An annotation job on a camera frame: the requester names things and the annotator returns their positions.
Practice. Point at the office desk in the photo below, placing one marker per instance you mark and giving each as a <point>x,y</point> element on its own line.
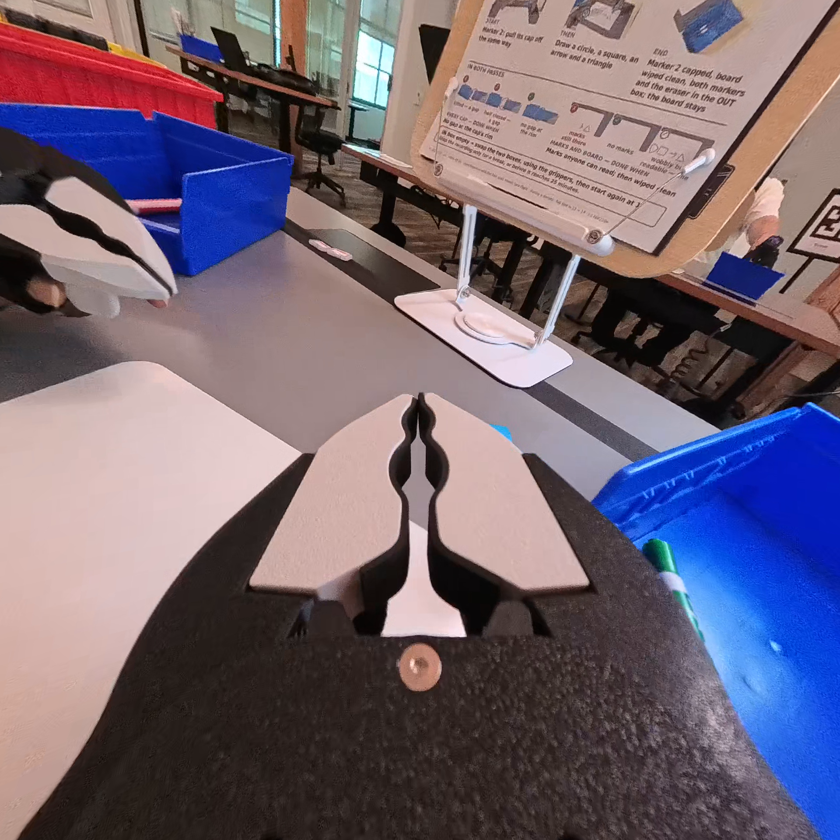
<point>256,82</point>

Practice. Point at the green whiteboard marker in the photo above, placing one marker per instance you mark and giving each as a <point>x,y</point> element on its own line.
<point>672,578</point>

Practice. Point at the person's left hand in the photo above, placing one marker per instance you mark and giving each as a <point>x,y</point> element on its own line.
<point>40,292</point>

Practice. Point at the wooden desk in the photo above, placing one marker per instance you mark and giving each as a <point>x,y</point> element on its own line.
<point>761,309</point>

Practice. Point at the white paper sign board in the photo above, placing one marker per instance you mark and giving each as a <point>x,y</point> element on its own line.
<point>617,105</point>

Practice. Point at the black framed sign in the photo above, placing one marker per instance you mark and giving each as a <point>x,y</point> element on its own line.
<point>820,227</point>

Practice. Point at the small white object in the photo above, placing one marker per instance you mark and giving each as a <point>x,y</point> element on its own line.
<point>328,248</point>

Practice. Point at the blue whiteboard eraser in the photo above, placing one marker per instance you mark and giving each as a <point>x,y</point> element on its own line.
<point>502,431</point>

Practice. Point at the white stand with round base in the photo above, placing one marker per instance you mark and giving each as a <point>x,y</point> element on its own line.
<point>492,315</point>

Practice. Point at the red storage bin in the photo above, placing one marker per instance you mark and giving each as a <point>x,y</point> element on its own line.
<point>105,72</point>

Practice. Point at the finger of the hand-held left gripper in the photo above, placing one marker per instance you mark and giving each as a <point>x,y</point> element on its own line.
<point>112,236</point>
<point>72,269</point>

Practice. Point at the red whiteboard marker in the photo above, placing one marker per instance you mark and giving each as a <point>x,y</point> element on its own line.
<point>155,205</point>

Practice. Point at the blue open-front storage bin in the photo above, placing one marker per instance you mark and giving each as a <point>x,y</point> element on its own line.
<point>210,184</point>

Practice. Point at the black laptop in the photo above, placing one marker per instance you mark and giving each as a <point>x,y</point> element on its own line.
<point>236,53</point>

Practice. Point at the shallow blue bin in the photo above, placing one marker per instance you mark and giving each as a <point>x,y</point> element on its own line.
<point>743,276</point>

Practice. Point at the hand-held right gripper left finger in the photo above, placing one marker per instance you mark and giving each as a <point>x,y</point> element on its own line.
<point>328,525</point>

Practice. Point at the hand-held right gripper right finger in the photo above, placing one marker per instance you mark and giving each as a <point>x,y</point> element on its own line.
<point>505,525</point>

